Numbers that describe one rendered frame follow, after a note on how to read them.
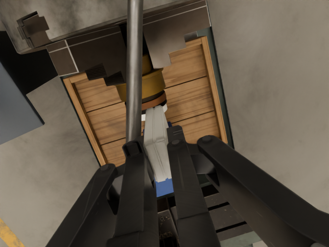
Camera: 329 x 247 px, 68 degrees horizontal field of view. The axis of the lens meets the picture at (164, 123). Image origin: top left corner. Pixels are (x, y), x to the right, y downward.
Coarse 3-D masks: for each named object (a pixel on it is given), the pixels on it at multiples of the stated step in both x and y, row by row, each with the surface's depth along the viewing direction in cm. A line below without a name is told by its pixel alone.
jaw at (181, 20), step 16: (160, 16) 37; (176, 16) 37; (192, 16) 37; (208, 16) 37; (144, 32) 38; (160, 32) 38; (176, 32) 38; (160, 48) 39; (176, 48) 39; (160, 64) 40
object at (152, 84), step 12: (144, 60) 39; (144, 72) 39; (156, 72) 39; (120, 84) 39; (144, 84) 39; (156, 84) 40; (120, 96) 41; (144, 96) 39; (156, 96) 41; (144, 108) 41
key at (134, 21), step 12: (132, 0) 18; (132, 12) 18; (132, 24) 18; (132, 36) 18; (132, 48) 18; (132, 60) 18; (132, 72) 18; (132, 84) 18; (132, 96) 18; (132, 108) 18; (132, 120) 18; (132, 132) 18
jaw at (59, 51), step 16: (32, 16) 26; (32, 32) 28; (96, 32) 32; (112, 32) 34; (48, 48) 30; (64, 48) 29; (80, 48) 30; (96, 48) 32; (112, 48) 34; (64, 64) 30; (80, 64) 30; (96, 64) 32; (112, 64) 34; (112, 80) 37
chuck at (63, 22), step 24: (0, 0) 27; (24, 0) 25; (48, 0) 24; (72, 0) 24; (96, 0) 24; (120, 0) 24; (144, 0) 25; (168, 0) 26; (192, 0) 29; (48, 24) 25; (72, 24) 25; (96, 24) 24; (120, 24) 34; (24, 48) 29
